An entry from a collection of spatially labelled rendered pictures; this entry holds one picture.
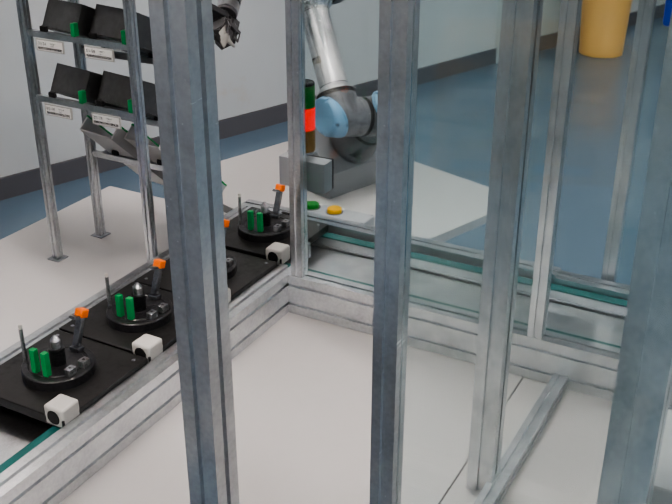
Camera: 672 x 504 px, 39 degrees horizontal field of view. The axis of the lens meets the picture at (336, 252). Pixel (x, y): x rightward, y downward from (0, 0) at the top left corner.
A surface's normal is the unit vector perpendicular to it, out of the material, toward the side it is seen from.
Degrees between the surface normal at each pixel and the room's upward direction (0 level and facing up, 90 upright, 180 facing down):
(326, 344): 0
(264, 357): 0
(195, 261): 90
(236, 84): 90
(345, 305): 90
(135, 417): 90
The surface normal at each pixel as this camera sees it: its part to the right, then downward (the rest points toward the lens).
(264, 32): 0.68, 0.32
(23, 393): 0.00, -0.90
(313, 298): -0.48, 0.38
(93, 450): 0.88, 0.21
